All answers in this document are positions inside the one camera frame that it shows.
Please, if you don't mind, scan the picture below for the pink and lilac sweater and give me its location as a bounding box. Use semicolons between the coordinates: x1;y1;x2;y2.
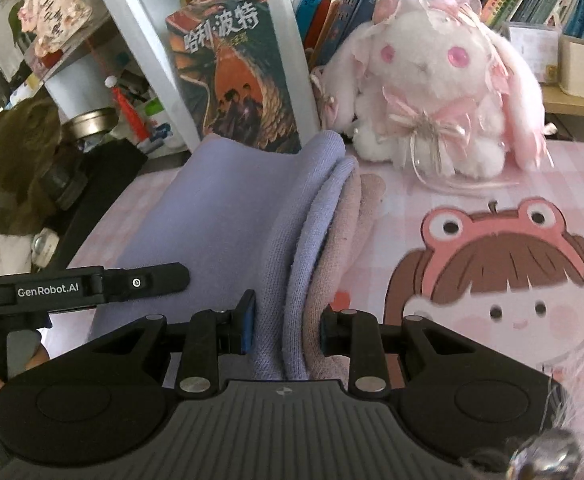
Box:
90;132;385;380

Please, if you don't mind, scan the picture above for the white cloth on chair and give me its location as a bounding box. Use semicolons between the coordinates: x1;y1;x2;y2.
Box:
0;228;60;276

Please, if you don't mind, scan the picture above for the brown jacket on chair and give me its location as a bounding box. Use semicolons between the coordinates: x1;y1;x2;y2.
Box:
0;98;88;236

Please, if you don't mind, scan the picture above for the pink checked cartoon tablecloth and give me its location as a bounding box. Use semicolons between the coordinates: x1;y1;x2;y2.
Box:
45;167;584;377

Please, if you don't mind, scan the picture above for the pink white plush bunny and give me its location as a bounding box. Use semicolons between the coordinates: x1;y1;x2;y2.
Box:
310;0;555;188

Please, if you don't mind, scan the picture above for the Harry Potter book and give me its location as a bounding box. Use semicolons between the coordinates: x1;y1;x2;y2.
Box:
165;0;319;153

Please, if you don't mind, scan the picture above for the white paper desk box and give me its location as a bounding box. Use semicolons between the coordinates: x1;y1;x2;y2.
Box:
558;36;584;98

